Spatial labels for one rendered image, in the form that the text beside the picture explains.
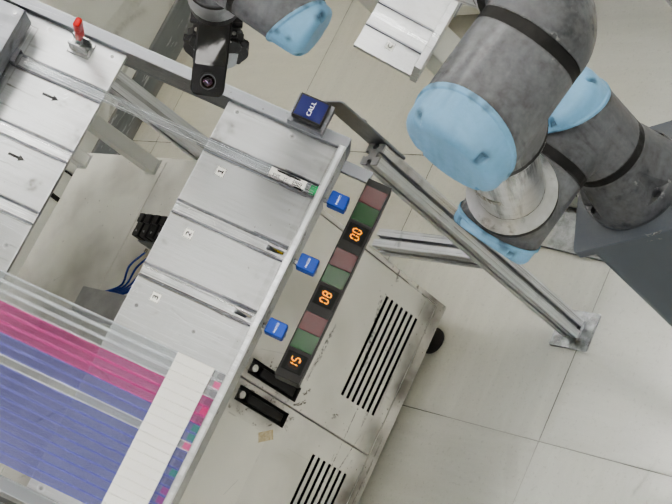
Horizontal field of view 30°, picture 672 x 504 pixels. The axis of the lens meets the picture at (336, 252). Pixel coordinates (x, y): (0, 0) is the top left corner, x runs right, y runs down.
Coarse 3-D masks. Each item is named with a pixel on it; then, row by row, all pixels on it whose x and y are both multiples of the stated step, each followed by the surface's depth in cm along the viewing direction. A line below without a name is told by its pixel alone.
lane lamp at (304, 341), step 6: (300, 330) 188; (294, 336) 188; (300, 336) 188; (306, 336) 188; (312, 336) 188; (294, 342) 187; (300, 342) 187; (306, 342) 187; (312, 342) 187; (300, 348) 187; (306, 348) 187; (312, 348) 187
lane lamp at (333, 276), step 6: (330, 270) 190; (336, 270) 190; (342, 270) 190; (324, 276) 190; (330, 276) 190; (336, 276) 190; (342, 276) 190; (348, 276) 190; (330, 282) 190; (336, 282) 190; (342, 282) 190; (342, 288) 190
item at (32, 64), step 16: (32, 64) 196; (64, 80) 196; (80, 80) 196; (96, 96) 195; (112, 96) 195; (128, 112) 195; (144, 112) 195; (176, 128) 194; (208, 144) 193; (240, 160) 193; (256, 160) 193
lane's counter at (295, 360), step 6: (288, 354) 187; (294, 354) 187; (300, 354) 187; (288, 360) 187; (294, 360) 187; (300, 360) 187; (306, 360) 187; (282, 366) 186; (288, 366) 186; (294, 366) 186; (300, 366) 186; (294, 372) 186; (300, 372) 186
